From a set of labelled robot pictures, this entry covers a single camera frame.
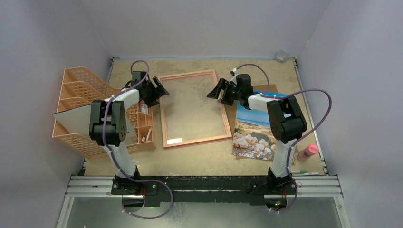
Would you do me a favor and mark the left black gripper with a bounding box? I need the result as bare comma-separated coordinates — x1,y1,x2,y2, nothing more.
143,77,169,107

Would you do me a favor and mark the clear acrylic glass sheet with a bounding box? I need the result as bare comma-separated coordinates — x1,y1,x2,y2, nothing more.
163,74,228,145

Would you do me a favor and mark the pink wooden photo frame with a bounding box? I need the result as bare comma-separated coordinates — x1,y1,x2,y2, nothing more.
158,69,233,149

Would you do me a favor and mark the beach landscape photo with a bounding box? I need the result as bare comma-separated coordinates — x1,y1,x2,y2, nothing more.
232,103,276,162

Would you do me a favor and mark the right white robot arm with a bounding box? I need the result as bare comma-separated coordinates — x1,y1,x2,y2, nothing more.
207,74,307,193

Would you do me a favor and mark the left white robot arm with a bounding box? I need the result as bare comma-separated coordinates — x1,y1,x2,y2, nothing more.
89,71,169,194

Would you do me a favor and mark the small red white box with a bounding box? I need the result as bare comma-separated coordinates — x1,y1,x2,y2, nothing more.
139,104,149,114

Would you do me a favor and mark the white marker in organizer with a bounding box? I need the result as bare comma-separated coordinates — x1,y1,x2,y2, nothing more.
139,127,152,143

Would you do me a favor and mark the small clear jar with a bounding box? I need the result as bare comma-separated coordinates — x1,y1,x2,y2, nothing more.
276,50,288,63

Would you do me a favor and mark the orange plastic desk organizer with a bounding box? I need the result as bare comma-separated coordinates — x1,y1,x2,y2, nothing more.
52,67,156,159

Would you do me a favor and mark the grey paper sheet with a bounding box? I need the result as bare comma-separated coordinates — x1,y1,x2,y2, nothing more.
52,104,138,145

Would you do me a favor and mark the pink glue bottle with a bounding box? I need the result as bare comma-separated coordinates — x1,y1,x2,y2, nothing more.
297,144,319,162

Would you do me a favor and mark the green white marker pen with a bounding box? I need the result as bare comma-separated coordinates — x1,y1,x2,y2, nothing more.
291,170,307,174

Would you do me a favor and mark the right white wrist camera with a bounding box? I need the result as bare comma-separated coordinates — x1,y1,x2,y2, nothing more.
230,68,238,77

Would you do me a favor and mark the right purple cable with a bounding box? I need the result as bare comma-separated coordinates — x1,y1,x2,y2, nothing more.
231,63,333,215

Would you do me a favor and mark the black mounting rail base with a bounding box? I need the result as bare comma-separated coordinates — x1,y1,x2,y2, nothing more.
111,176,296,208

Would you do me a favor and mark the aluminium table frame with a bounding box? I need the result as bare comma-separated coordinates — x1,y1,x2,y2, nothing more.
57,58,350,228

